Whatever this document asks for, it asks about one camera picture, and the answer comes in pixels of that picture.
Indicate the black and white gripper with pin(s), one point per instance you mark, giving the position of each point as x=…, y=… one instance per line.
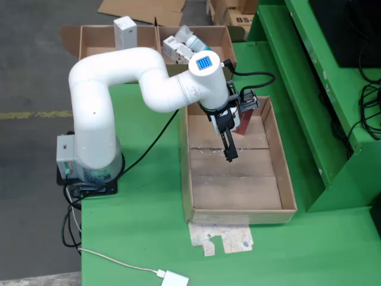
x=227, y=119

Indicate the red-brown carton with silver face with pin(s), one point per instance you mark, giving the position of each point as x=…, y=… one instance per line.
x=244, y=125

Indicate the grey robot base box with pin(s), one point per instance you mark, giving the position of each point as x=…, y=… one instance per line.
x=65, y=152

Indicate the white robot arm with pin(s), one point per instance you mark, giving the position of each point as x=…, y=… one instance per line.
x=92, y=119

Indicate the shallow cardboard tray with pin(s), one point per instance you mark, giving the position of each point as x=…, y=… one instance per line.
x=235, y=190

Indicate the cardboard box printed BS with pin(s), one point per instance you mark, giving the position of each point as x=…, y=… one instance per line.
x=238, y=21

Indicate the plain cardboard box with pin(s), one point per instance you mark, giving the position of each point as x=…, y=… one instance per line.
x=220, y=6

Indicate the two-compartment cardboard box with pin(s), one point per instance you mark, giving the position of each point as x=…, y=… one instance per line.
x=92, y=38

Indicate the green metal shelf unit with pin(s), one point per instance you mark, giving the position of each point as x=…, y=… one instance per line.
x=297, y=89

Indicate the flattened printed carton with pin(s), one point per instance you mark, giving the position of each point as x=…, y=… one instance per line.
x=235, y=238

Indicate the white carton with cow print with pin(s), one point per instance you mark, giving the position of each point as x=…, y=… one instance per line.
x=175, y=49

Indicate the white power adapter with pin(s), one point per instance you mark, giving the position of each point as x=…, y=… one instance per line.
x=175, y=278

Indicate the tall white carton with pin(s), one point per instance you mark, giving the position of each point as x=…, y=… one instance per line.
x=125, y=32

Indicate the black monitor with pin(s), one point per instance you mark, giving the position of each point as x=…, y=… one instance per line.
x=342, y=29

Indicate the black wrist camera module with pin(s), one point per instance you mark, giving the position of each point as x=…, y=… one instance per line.
x=249, y=102

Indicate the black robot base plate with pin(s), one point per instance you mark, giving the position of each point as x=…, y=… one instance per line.
x=104, y=190

